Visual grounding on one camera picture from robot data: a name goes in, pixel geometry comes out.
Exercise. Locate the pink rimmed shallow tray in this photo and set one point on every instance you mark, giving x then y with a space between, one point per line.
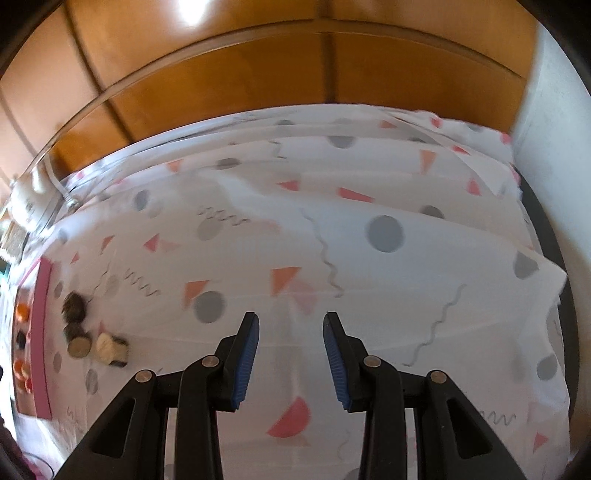
28 365

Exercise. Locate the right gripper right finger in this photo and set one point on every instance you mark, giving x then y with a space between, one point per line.
453 440

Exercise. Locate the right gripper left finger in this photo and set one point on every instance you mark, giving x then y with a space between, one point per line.
127 441

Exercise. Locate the large dark brown chestnut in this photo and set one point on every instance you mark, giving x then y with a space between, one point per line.
21 340

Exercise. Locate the patterned white tablecloth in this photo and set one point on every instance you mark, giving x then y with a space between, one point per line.
411 228

